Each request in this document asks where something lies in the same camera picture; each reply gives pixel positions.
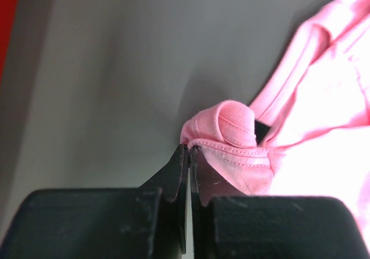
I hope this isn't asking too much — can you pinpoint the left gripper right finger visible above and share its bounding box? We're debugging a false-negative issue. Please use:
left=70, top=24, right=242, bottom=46
left=190, top=147, right=369, bottom=258

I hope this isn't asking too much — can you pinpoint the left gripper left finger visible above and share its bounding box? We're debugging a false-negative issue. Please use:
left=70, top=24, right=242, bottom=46
left=1, top=145, right=188, bottom=258

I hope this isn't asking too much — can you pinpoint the pink t shirt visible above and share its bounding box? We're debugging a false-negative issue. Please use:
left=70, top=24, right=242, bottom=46
left=180, top=0, right=369, bottom=243

